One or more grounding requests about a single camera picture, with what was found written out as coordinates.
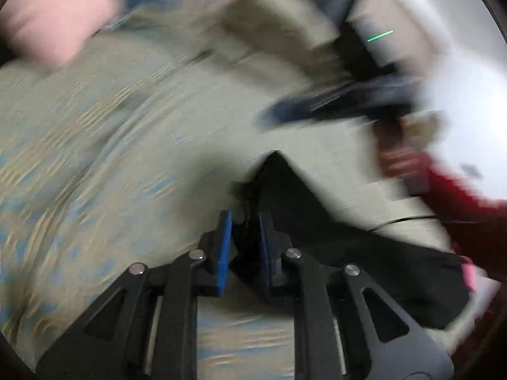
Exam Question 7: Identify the pink folded garment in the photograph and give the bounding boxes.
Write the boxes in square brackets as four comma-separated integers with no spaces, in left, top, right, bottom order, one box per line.
[461,256,477,293]

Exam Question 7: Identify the right hand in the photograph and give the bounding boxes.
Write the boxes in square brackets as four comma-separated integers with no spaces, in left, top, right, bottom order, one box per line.
[373,119,430,196]

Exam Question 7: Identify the rolled beige striped blanket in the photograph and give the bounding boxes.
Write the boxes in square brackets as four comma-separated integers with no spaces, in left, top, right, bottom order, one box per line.
[180,0,352,86]

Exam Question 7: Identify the pink pillow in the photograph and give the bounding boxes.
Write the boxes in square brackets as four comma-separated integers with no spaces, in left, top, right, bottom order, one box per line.
[1,0,124,69]

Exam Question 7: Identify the black pants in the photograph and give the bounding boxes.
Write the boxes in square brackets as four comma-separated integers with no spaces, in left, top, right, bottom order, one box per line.
[230,151,469,329]

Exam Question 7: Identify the black cable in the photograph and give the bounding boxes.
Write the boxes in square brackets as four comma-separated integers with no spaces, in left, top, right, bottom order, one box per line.
[369,213,441,233]

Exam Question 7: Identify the red sleeved right forearm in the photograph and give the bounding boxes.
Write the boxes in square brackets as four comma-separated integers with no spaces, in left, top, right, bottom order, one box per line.
[420,155,506,372]

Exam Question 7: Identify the patterned beige blue bedspread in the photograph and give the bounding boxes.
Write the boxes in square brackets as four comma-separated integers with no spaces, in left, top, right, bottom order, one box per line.
[1,5,387,379]

